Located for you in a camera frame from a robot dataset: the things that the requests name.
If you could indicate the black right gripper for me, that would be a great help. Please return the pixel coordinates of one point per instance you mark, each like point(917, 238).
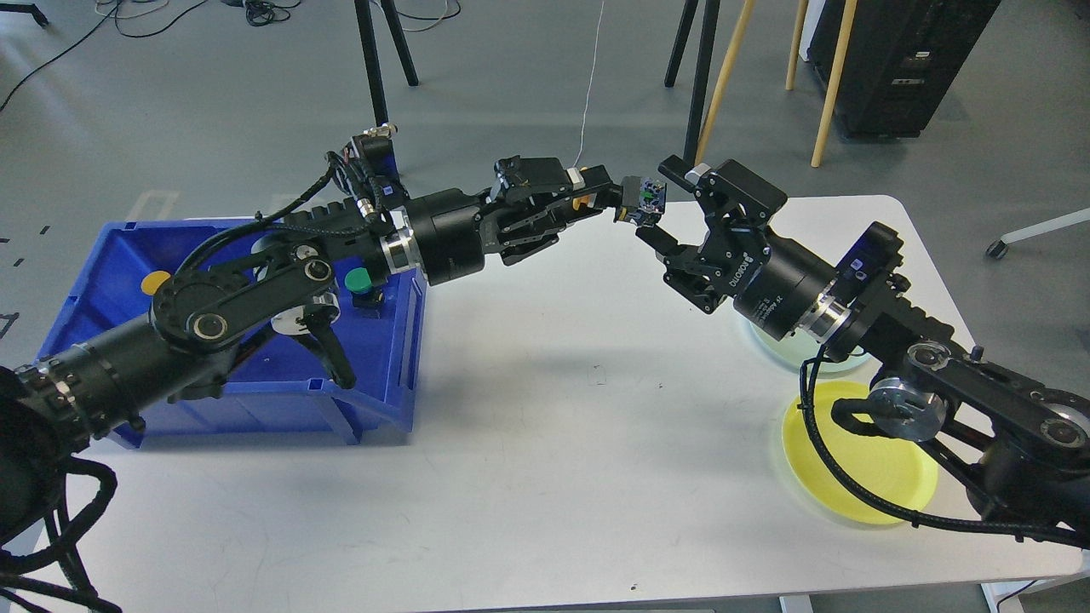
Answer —
point(772, 281)

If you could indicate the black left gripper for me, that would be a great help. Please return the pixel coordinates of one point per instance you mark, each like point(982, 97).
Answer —
point(532, 201)

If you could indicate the yellow push button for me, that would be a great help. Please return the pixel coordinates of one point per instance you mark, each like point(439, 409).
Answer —
point(640, 201)
point(153, 281)

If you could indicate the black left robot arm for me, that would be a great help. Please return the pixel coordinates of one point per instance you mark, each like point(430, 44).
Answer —
point(235, 292)

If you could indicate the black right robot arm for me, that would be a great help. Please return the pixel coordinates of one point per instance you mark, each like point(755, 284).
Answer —
point(1018, 447)

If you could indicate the light green plate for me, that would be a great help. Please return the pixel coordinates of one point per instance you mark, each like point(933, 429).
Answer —
point(795, 348)

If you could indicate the green push button back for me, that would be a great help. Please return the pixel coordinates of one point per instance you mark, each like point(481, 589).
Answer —
point(366, 297)

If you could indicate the yellow plate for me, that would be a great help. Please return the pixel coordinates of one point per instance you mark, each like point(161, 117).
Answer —
point(893, 469)

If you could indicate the black tripod right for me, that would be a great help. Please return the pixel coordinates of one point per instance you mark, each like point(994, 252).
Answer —
point(702, 69)

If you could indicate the black tripod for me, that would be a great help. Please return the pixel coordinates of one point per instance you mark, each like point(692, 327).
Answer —
point(367, 38)
point(702, 69)

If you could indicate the black cabinet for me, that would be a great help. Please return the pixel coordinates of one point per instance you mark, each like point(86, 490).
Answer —
point(901, 59)

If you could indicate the black tripod left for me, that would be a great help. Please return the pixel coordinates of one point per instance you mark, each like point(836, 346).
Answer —
point(367, 38)

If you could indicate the white chair base leg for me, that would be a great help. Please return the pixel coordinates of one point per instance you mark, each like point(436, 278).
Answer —
point(998, 249)

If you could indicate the blue plastic bin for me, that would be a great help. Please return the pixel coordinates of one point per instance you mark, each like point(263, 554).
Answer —
point(282, 389)

